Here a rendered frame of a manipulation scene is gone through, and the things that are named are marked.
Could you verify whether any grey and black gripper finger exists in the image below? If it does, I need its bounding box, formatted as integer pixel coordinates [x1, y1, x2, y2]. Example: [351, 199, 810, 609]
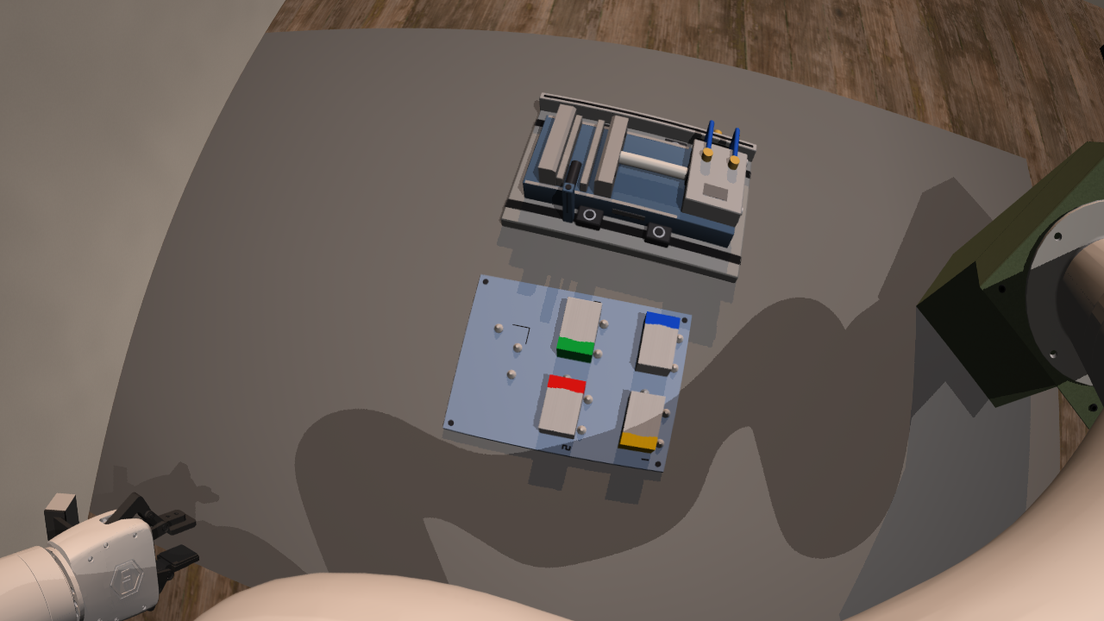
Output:
[156, 544, 199, 593]
[105, 492, 197, 540]

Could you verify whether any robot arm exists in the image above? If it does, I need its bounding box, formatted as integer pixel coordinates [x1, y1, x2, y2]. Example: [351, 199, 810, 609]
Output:
[0, 199, 1104, 621]

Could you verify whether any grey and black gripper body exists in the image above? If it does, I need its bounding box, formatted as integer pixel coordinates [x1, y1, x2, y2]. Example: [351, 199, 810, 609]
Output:
[45, 509, 160, 621]

